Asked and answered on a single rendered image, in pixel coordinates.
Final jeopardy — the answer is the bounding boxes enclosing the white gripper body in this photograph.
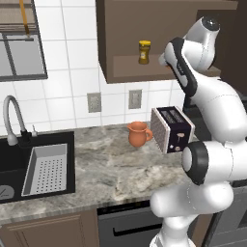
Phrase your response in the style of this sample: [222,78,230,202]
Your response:
[157,52,172,68]

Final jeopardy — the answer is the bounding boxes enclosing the jam jar with yellow lid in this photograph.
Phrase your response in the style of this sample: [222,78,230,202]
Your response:
[138,40,152,66]

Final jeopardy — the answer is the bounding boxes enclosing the black and white toaster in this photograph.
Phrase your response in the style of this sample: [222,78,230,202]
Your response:
[150,105,197,155]

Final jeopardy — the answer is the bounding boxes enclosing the dark brown cabinet door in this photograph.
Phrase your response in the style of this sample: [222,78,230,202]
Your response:
[196,9,247,96]

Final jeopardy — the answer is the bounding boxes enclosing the orange clay mug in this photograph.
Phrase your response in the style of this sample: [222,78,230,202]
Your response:
[126,121,154,149]

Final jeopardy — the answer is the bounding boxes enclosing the grey framed window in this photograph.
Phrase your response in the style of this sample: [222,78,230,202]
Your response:
[0,0,49,83]

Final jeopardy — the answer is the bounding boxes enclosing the small grey soap dispenser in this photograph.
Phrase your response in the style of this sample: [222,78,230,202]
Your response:
[30,124,39,138]

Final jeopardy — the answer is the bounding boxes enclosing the grey curved tap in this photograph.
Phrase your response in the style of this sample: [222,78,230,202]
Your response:
[2,95,32,147]

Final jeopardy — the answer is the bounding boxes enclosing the grey perforated drain rack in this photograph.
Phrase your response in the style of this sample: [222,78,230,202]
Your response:
[20,143,69,198]

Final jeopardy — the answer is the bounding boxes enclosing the dark grey dishwasher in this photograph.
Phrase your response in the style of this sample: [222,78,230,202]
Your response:
[96,200,166,247]

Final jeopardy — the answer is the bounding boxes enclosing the black sink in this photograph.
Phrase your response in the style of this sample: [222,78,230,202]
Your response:
[0,130,77,205]

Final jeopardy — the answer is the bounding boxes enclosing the brown base cabinet door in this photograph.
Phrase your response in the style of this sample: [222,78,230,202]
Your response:
[0,210,90,247]

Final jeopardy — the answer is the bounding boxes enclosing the grey wall outlet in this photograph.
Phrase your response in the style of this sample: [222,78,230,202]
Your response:
[86,92,102,114]
[127,89,144,111]

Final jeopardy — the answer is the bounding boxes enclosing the brown open wall cabinet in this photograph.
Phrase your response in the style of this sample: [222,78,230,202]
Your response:
[95,0,239,85]

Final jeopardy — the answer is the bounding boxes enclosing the orange blind cord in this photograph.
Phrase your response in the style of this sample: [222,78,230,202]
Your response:
[18,0,31,37]

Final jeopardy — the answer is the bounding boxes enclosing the black dishwasher handle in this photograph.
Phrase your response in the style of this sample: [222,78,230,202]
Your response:
[112,222,164,238]

